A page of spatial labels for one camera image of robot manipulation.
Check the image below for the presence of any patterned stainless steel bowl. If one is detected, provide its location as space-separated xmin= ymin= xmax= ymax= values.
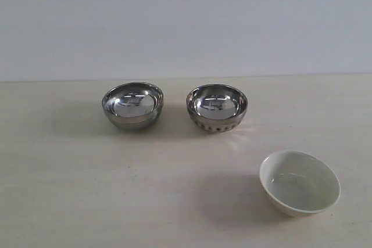
xmin=186 ymin=84 xmax=248 ymax=133

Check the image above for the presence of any plain stainless steel bowl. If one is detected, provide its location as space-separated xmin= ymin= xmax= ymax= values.
xmin=101 ymin=82 xmax=164 ymax=131

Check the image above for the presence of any white ceramic bowl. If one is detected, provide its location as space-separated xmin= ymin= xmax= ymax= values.
xmin=259 ymin=150 xmax=341 ymax=217

